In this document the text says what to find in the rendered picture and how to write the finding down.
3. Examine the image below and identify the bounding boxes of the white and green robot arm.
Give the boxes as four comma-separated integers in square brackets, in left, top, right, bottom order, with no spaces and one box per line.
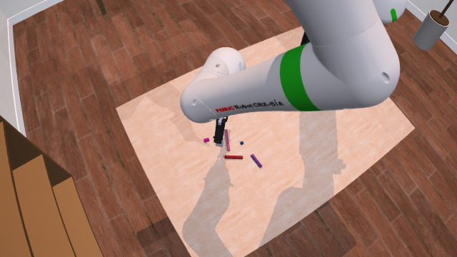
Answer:
[180,0,407,124]

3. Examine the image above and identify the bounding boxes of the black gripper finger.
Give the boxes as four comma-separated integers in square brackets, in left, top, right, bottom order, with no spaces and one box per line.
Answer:
[213,117,228,147]

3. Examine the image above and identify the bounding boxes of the purple rod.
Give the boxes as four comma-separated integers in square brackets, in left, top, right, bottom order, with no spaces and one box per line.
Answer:
[251,154,262,168]

